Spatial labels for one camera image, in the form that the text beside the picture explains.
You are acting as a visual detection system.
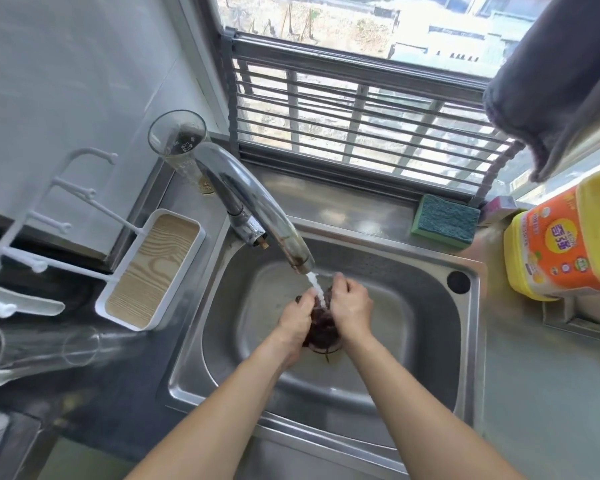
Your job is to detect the sink drain strainer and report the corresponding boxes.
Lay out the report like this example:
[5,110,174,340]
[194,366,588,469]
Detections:
[305,341,344,364]

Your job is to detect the yellow detergent bottle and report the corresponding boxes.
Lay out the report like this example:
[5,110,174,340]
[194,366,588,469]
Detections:
[503,165,600,302]

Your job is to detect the black sink hole plug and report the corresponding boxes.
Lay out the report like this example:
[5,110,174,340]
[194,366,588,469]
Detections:
[446,270,472,295]

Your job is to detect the green yellow sponge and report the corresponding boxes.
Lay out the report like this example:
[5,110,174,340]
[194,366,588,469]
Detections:
[410,194,482,250]

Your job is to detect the person's left forearm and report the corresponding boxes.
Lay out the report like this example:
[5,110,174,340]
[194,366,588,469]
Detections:
[125,340,301,480]

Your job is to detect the purple sponge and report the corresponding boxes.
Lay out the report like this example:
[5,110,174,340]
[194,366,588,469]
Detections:
[479,195,520,228]

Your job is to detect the stainless steel sink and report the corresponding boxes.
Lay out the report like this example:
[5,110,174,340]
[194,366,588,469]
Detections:
[166,215,487,476]

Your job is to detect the grey towel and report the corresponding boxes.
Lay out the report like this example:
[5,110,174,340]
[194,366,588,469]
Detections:
[482,0,600,184]

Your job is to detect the person's right forearm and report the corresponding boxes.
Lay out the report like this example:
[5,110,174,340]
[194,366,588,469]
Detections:
[341,331,526,480]

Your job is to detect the person's right hand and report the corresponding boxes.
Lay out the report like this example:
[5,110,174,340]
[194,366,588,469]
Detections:
[327,273,376,346]

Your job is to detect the clear plastic cup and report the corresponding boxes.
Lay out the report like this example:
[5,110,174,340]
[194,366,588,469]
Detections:
[147,110,217,196]

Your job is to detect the person's left hand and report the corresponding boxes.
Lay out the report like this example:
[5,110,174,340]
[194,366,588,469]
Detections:
[277,288,322,369]

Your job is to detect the chrome sink faucet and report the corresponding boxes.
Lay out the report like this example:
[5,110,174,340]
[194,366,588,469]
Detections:
[194,142,316,275]

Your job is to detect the clear drinking glass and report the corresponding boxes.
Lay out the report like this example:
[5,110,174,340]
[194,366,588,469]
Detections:
[0,322,137,391]

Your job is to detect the white cup drying rack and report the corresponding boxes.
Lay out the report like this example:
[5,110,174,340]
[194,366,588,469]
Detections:
[0,147,207,332]

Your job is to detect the dark red vegetable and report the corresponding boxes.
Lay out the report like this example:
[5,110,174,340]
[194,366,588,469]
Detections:
[296,287,342,349]

